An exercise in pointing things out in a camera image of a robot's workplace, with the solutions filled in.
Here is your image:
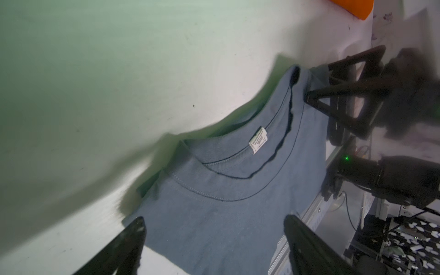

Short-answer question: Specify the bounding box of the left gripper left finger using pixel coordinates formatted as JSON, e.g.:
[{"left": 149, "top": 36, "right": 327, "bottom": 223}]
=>
[{"left": 75, "top": 217, "right": 147, "bottom": 275}]

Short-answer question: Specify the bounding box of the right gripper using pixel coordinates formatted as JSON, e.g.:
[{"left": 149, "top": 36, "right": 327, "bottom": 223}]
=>
[{"left": 305, "top": 45, "right": 440, "bottom": 139}]

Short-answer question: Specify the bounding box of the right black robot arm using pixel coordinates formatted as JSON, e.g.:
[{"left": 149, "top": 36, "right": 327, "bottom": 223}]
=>
[{"left": 304, "top": 45, "right": 440, "bottom": 209}]

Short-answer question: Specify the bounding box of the orange folded t-shirt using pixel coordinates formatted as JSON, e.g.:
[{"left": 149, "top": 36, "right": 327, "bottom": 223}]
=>
[{"left": 330, "top": 0, "right": 374, "bottom": 21}]

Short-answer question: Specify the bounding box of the grey-blue t-shirt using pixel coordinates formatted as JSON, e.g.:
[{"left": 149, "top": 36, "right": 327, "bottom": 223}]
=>
[{"left": 123, "top": 65, "right": 330, "bottom": 275}]

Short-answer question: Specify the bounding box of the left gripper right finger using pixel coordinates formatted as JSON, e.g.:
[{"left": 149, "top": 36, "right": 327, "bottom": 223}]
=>
[{"left": 284, "top": 215, "right": 358, "bottom": 275}]

